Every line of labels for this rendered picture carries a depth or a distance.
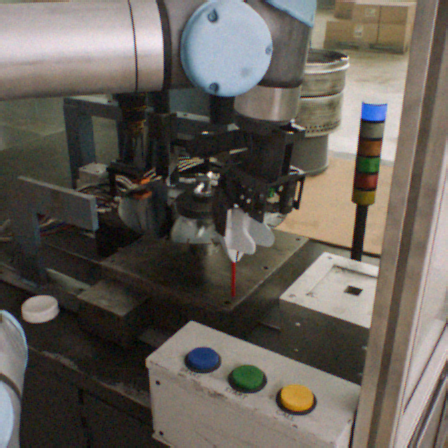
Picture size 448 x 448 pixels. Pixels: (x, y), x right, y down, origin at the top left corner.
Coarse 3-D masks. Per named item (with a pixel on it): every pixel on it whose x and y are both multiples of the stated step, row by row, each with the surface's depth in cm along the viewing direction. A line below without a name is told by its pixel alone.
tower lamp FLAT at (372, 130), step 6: (360, 120) 101; (360, 126) 101; (366, 126) 100; (372, 126) 99; (378, 126) 99; (384, 126) 100; (360, 132) 101; (366, 132) 100; (372, 132) 100; (378, 132) 100; (366, 138) 100; (372, 138) 100; (378, 138) 100
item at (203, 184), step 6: (210, 174) 112; (180, 180) 110; (186, 180) 109; (192, 180) 109; (198, 180) 108; (204, 180) 108; (210, 180) 108; (216, 180) 109; (198, 186) 106; (204, 186) 108; (210, 186) 109; (198, 192) 105; (204, 192) 109; (210, 192) 110
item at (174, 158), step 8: (160, 144) 107; (168, 144) 107; (160, 152) 107; (168, 152) 108; (160, 160) 108; (168, 160) 108; (176, 160) 113; (160, 168) 108; (168, 168) 107; (176, 168) 114; (176, 176) 115
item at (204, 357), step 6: (198, 348) 78; (204, 348) 78; (210, 348) 78; (192, 354) 77; (198, 354) 77; (204, 354) 77; (210, 354) 77; (216, 354) 77; (192, 360) 76; (198, 360) 76; (204, 360) 76; (210, 360) 76; (216, 360) 76; (192, 366) 76; (198, 366) 75; (204, 366) 75; (210, 366) 76
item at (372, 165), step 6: (360, 156) 102; (366, 156) 102; (372, 156) 102; (378, 156) 102; (360, 162) 103; (366, 162) 102; (372, 162) 102; (378, 162) 103; (354, 168) 105; (360, 168) 103; (366, 168) 103; (372, 168) 103; (378, 168) 104
